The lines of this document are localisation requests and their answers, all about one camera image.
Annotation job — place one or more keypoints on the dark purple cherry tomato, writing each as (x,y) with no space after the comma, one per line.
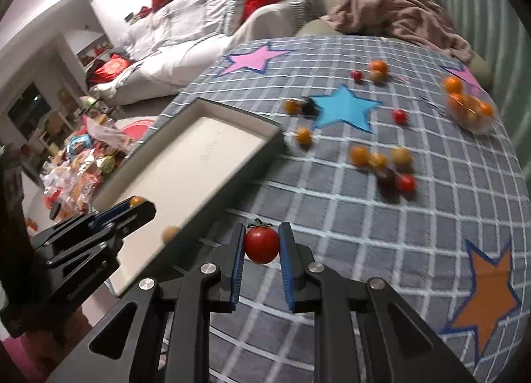
(386,178)
(309,107)

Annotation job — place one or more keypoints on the red cherry tomato with stem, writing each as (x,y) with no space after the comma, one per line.
(261,245)

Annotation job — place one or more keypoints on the grey tray with white inside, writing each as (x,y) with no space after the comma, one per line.
(199,167)

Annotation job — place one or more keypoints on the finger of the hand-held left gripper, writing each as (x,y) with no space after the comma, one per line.
(89,260)
(120,214)

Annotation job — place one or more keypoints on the pile of snack packets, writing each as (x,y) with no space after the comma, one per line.
(83,167)

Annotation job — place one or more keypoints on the white covered sofa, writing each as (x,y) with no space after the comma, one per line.
(182,35)

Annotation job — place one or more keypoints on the grey checked tablecloth with stars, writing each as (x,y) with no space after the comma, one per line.
(340,217)

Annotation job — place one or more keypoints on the pile of orange tomatoes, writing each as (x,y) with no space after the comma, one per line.
(462,101)

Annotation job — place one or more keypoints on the striped grey pillow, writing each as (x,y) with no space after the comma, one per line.
(300,6)

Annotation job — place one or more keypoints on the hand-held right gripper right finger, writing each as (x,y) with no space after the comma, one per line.
(286,271)

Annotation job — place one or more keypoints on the pink blanket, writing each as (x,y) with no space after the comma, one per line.
(394,14)

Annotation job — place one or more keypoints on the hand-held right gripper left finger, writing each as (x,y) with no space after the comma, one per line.
(238,267)

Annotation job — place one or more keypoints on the yellow cherry tomato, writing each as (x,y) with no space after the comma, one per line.
(376,76)
(401,156)

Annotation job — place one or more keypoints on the orange cherry tomato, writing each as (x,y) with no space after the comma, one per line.
(291,106)
(303,136)
(359,156)
(378,66)
(378,160)
(170,233)
(137,201)

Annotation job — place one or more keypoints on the dark television screen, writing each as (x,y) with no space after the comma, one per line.
(28,109)

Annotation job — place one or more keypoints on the clear plastic container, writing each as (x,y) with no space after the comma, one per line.
(477,124)

